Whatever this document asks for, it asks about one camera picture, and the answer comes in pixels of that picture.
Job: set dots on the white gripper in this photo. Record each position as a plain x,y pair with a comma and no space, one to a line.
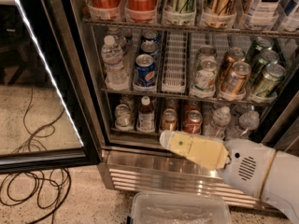
248,165

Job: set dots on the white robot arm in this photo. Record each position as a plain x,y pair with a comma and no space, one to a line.
281,185

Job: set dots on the red can bottom shelf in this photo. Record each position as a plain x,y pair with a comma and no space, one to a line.
192,122

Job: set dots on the left water bottle bottom shelf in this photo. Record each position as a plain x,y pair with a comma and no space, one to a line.
218,122

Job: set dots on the water bottle shelf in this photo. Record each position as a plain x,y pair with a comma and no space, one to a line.
243,126
119,37
218,122
112,56

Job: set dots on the right water bottle bottom shelf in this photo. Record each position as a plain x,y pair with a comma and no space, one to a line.
243,126

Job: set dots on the gold can bottom shelf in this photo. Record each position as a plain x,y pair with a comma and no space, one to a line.
169,120

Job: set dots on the front copper can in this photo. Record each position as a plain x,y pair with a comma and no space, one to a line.
236,78

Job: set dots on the copper can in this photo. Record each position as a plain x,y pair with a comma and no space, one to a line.
231,56
236,78

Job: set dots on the front white green can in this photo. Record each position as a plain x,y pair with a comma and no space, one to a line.
205,75

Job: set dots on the stainless steel fridge body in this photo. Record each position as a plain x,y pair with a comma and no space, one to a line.
136,161

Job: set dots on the silver can bottom shelf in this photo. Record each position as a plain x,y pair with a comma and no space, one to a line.
124,117

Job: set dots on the rear silver can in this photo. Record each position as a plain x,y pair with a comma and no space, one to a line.
205,51

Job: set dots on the rear copper can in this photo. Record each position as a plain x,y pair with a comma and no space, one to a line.
231,56

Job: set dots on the front blue pepsi can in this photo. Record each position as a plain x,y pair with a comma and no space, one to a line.
144,70

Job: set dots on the blue pepsi can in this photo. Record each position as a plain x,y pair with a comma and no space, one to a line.
150,35
150,48
144,70

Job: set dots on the middle green can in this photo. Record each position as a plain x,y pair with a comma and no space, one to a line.
266,57

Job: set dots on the rear green can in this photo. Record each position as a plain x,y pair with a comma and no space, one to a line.
257,46

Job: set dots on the front water bottle middle shelf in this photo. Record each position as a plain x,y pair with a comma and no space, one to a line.
112,56

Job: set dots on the rear blue pepsi can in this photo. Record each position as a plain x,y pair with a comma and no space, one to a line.
150,35

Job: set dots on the rear water bottle middle shelf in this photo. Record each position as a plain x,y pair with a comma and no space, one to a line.
119,37

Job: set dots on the white blue tall can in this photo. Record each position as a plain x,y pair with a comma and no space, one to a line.
261,0

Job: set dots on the open glass fridge door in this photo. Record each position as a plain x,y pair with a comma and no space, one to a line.
43,123

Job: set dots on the blue white can top right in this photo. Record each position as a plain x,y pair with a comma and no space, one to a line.
289,17

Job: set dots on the brown tea bottle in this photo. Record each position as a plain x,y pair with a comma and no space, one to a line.
145,121

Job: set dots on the clear plastic bin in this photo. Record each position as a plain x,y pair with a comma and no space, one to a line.
168,208

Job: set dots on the right fridge door frame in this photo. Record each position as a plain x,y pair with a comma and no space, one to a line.
280,124

